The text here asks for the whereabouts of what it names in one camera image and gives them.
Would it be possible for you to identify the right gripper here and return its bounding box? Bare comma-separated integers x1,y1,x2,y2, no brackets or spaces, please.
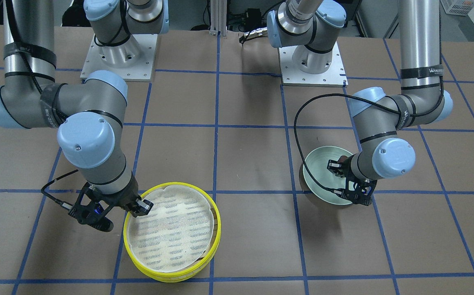
86,176,153,217

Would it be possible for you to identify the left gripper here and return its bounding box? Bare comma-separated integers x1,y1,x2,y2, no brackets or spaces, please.
327,155,354,181

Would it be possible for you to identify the yellow bamboo steamer tray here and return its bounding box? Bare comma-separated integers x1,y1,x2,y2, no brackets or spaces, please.
124,227,221,283

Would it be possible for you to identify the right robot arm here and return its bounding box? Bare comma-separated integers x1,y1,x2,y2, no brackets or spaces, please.
0,0,153,224

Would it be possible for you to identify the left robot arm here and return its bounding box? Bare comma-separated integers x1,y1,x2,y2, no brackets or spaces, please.
266,0,453,181

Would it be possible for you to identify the light green plate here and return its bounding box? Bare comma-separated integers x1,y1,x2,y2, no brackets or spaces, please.
302,146,353,205

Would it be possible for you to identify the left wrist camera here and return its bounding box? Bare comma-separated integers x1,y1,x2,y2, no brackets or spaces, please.
339,178,377,206

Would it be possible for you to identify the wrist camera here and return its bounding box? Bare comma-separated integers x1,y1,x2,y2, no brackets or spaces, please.
68,182,114,233
339,178,377,206

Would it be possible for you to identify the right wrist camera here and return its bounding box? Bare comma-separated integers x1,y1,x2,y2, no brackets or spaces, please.
68,182,114,233

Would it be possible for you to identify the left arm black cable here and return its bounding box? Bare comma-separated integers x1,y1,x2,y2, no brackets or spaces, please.
293,94,405,195

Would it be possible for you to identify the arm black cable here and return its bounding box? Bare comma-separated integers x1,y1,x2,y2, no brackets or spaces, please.
41,169,80,207
293,94,405,195

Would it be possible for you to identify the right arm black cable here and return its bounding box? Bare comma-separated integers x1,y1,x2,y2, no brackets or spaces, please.
41,169,80,207

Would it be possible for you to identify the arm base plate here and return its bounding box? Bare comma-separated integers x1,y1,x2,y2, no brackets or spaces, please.
278,43,349,87
80,34,159,82

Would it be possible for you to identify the aluminium frame post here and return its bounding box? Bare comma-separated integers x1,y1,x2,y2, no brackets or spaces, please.
209,0,228,39

